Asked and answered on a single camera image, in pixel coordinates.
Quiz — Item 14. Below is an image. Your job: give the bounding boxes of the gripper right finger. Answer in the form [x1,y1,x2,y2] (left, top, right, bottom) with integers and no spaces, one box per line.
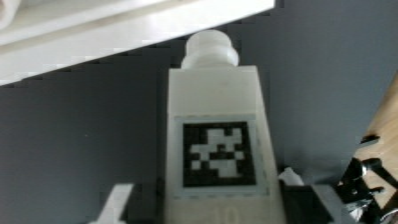
[278,167,358,224]

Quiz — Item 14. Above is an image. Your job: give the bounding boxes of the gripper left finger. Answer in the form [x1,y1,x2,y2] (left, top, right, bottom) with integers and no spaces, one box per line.
[87,183,157,224]

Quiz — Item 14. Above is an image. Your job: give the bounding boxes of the white table leg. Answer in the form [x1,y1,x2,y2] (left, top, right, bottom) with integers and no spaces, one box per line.
[164,30,288,224]

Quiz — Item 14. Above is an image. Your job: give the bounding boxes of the white square tabletop part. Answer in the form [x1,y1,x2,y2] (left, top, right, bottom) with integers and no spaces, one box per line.
[0,0,278,86]

